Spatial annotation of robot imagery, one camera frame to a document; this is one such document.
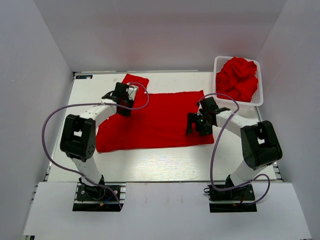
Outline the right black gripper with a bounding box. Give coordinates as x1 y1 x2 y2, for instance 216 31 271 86
186 112 214 137

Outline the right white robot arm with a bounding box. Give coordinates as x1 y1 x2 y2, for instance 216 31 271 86
186 94 283 200

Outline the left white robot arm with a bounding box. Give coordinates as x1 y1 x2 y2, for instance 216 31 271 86
60 82 139 200

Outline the blue table label sticker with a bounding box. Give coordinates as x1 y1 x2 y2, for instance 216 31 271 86
75 75 93 80

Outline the red t shirt pile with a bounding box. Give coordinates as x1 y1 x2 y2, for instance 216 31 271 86
215 57 259 103

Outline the white plastic basket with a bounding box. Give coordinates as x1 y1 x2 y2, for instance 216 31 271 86
212 56 264 109

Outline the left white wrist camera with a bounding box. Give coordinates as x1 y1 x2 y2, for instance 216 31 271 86
128 85 139 101

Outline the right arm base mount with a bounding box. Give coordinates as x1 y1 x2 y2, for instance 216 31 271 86
203 184 257 213

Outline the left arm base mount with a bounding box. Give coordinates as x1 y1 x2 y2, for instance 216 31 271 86
72 183 126 213

